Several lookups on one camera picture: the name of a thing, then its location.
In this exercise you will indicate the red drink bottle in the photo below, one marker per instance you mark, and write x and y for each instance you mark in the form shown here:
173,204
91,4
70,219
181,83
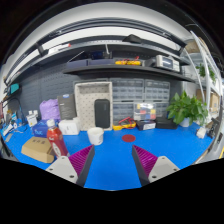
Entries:
56,140

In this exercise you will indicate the dark wall shelf unit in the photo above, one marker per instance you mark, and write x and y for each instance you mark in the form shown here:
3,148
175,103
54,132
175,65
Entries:
126,56

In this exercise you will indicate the red round coaster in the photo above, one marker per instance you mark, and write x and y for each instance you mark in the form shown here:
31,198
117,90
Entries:
128,138

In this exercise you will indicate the small white bottles box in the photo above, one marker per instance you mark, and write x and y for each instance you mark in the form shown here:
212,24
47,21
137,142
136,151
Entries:
32,118

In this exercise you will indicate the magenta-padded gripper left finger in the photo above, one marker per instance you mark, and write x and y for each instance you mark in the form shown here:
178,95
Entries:
68,166

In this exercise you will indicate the white cup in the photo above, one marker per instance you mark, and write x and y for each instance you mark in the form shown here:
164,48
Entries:
95,135

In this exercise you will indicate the blue box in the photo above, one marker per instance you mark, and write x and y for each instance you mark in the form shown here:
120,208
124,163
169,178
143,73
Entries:
40,128

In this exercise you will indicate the dark grey flat box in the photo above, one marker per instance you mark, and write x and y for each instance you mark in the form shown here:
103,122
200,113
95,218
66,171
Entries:
66,106

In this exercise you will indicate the black rectangular speaker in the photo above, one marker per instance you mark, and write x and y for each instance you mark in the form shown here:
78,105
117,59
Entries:
102,113

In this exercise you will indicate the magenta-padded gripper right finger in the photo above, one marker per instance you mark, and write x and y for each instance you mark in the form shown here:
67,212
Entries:
156,166

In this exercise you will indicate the brown cardboard box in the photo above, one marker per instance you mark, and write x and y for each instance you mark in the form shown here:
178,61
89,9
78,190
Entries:
37,149

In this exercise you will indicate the clear parts organiser box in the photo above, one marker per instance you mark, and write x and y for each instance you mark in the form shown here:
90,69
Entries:
144,111

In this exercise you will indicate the purple bag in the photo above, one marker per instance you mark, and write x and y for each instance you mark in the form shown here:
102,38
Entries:
49,109

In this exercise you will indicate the white metal rack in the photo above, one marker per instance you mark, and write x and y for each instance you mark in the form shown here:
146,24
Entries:
205,73

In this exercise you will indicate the black box with label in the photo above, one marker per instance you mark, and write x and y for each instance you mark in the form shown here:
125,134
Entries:
146,125

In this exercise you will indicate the grey drawer cabinet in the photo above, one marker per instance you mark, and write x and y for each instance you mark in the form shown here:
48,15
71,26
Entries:
133,96

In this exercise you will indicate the green potted plant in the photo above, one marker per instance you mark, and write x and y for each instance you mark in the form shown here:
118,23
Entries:
186,108

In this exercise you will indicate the black flat case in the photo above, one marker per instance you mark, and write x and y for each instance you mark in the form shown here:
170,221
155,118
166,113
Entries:
166,123

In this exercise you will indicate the yellow multimeter with leads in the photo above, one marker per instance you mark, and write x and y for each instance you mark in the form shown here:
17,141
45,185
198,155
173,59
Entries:
124,124

